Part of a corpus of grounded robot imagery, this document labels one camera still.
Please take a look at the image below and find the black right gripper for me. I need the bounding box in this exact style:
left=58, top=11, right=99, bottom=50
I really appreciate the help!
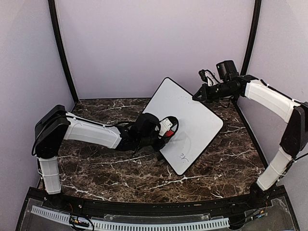
left=192, top=81, right=236, bottom=103

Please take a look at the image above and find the white whiteboard black frame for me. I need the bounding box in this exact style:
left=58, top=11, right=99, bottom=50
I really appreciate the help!
left=143, top=77, right=224, bottom=176

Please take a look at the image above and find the red bone-shaped eraser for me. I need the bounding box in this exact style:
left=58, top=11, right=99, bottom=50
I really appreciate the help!
left=165, top=130, right=174, bottom=137

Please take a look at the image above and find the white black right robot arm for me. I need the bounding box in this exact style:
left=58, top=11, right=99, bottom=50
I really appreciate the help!
left=192, top=70, right=308, bottom=209

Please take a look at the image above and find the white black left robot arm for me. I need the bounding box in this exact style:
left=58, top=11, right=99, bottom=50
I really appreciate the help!
left=31, top=104, right=173, bottom=210

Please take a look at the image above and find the black right whiteboard foot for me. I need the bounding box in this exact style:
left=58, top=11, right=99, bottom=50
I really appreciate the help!
left=157, top=154, right=164, bottom=161

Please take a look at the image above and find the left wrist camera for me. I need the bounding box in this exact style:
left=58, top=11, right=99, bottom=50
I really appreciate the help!
left=134, top=113, right=180, bottom=139

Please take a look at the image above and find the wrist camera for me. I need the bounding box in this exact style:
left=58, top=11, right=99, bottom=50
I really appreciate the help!
left=134, top=113, right=180, bottom=139
left=198, top=60, right=240, bottom=87

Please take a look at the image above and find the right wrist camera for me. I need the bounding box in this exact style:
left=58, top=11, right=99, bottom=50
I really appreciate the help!
left=198, top=60, right=240, bottom=87

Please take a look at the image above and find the black right corner post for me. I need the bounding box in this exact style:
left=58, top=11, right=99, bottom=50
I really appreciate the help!
left=241, top=0, right=262, bottom=75

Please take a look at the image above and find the black corner post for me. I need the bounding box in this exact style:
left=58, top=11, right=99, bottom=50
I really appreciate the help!
left=48, top=0, right=79, bottom=104
left=241, top=0, right=262, bottom=75

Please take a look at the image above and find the white slotted cable duct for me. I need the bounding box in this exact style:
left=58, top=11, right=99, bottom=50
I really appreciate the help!
left=30, top=205, right=230, bottom=231

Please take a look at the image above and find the black curved front rail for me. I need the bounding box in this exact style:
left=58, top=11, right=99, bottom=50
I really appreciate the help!
left=34, top=189, right=266, bottom=217

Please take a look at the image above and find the black left corner post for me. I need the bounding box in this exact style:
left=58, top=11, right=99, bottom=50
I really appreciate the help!
left=48, top=0, right=79, bottom=104

